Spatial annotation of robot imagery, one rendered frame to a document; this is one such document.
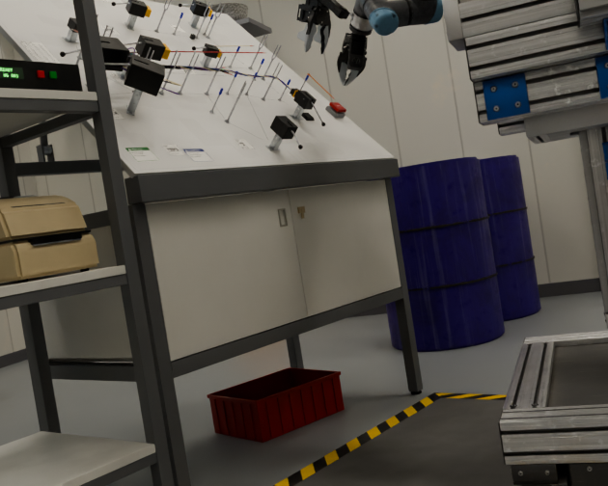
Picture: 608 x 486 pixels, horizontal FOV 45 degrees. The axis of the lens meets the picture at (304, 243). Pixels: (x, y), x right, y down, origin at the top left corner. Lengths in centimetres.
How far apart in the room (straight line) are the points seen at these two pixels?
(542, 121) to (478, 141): 300
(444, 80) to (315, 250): 267
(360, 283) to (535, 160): 242
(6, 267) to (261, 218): 78
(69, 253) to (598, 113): 120
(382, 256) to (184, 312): 94
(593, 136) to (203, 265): 102
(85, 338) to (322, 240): 79
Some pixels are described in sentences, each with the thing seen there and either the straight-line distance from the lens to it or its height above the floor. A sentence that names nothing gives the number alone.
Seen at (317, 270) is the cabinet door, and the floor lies 54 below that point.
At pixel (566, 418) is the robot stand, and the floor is 23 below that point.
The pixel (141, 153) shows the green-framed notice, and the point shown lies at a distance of 190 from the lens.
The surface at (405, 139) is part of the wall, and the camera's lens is 482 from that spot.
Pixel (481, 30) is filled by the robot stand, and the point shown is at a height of 103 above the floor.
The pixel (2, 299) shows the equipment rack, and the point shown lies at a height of 64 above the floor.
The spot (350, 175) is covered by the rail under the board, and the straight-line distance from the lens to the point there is 243.
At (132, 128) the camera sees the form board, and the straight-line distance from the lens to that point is 199.
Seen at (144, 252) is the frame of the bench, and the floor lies 68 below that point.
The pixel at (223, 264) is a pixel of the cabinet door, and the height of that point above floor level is 61.
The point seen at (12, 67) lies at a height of 111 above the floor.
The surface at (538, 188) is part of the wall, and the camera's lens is 470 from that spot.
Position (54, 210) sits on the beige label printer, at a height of 81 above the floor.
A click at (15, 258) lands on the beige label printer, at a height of 71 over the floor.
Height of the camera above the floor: 70
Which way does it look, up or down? 2 degrees down
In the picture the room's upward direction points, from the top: 9 degrees counter-clockwise
